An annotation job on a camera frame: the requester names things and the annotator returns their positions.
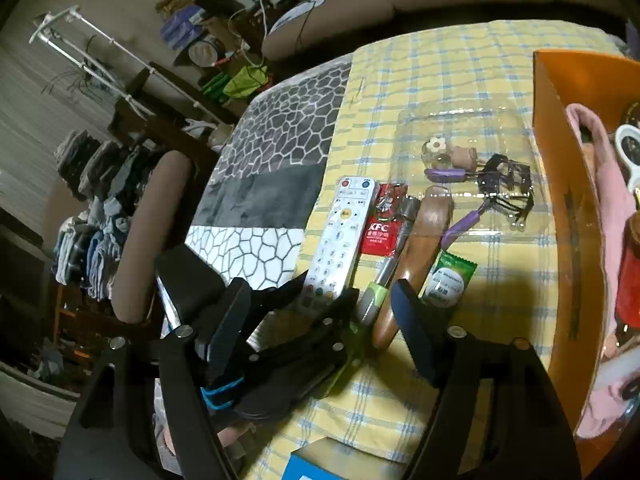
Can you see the blue cardboard box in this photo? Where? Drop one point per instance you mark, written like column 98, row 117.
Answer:
column 340, row 462

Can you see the brown chair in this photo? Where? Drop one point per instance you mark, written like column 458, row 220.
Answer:
column 150, row 230

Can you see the white remote control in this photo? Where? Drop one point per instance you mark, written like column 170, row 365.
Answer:
column 340, row 240

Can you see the orange cardboard box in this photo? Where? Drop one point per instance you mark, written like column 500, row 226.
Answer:
column 565, row 220

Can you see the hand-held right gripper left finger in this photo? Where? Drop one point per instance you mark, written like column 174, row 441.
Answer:
column 225, row 345

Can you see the hanging clothes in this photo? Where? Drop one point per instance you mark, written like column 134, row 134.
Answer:
column 105, row 210

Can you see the green bag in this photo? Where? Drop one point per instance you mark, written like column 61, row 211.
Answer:
column 245, row 82

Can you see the green snack packet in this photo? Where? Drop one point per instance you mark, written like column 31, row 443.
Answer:
column 447, row 280

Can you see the pink cloth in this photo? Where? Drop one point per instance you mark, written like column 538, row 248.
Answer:
column 610, row 210

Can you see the clear plastic tray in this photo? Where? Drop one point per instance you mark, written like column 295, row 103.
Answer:
column 500, row 130

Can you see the yellow plaid tablecloth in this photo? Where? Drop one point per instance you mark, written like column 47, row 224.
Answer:
column 450, row 70

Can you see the round metal tin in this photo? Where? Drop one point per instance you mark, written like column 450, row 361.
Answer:
column 204, row 54

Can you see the purple boxes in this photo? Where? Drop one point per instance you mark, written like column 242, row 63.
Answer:
column 182, row 27

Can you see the red sauce packet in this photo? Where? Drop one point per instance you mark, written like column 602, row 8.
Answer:
column 382, row 225

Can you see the grey patterned blanket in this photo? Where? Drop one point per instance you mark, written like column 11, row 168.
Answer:
column 280, row 160

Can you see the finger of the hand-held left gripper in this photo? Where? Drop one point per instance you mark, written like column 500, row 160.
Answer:
column 320, row 325
column 280, row 297

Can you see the red-labelled glass jar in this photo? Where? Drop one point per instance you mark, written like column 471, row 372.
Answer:
column 631, row 280

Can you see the white drying rack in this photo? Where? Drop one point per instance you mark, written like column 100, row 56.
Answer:
column 115, row 45

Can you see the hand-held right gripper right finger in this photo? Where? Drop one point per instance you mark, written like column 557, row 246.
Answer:
column 415, row 332

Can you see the small corked glass bottle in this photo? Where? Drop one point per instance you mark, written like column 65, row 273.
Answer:
column 440, row 152

